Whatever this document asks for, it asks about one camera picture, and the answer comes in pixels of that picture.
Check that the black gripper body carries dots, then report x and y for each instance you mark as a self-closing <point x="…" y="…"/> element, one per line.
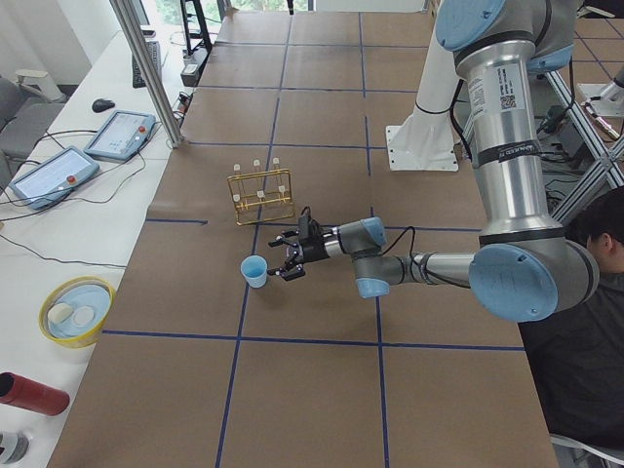
<point x="310" y="253"/>

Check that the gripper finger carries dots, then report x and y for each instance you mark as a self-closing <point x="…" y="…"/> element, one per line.
<point x="285" y="238"/>
<point x="288" y="271"/>

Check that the light blue plastic cup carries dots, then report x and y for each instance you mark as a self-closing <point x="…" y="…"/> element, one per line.
<point x="254" y="270"/>

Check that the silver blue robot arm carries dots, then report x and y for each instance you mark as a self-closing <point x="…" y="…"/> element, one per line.
<point x="525" y="269"/>

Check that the far blue teach pendant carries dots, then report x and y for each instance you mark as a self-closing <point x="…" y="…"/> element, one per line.
<point x="121" y="136"/>

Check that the blue teach pendant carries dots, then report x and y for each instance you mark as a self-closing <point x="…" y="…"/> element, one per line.
<point x="55" y="179"/>
<point x="121" y="136"/>

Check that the yellow rimmed blue bowl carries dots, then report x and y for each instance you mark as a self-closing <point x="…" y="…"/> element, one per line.
<point x="74" y="313"/>

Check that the black computer mouse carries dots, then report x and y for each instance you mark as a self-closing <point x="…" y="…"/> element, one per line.
<point x="101" y="104"/>

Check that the near blue teach pendant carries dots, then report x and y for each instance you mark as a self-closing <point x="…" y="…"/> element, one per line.
<point x="55" y="179"/>

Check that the person in black shirt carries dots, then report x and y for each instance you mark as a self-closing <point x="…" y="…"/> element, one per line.
<point x="576" y="356"/>

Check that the red cylindrical bottle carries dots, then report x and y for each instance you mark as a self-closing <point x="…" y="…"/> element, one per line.
<point x="24" y="393"/>

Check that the silver tape roll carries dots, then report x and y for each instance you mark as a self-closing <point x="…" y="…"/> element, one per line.
<point x="14" y="446"/>

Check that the gold wire cup holder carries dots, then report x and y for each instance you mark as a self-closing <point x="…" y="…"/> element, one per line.
<point x="262" y="194"/>

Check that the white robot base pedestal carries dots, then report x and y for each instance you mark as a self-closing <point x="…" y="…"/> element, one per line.
<point x="424" y="142"/>

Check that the aluminium frame post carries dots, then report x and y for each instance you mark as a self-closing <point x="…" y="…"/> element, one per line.
<point x="127" y="17"/>

